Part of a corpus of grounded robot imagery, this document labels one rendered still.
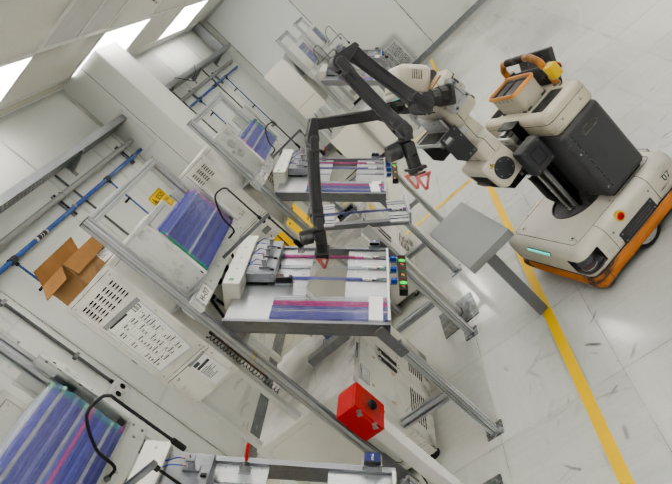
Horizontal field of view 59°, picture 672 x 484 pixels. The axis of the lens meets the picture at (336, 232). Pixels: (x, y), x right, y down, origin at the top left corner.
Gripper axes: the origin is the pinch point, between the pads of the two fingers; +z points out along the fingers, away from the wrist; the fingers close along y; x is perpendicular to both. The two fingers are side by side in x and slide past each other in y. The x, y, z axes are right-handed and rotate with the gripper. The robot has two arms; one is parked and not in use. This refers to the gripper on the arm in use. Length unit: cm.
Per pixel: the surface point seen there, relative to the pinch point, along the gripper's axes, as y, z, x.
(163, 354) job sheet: 49, 11, -69
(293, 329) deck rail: 48.8, 2.0, -10.1
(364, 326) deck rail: 49, 2, 20
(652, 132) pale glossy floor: -80, -27, 184
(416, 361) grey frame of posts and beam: 54, 19, 40
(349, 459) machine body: 50, 78, 6
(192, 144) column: -287, 16, -150
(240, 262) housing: 9.8, -11.0, -38.5
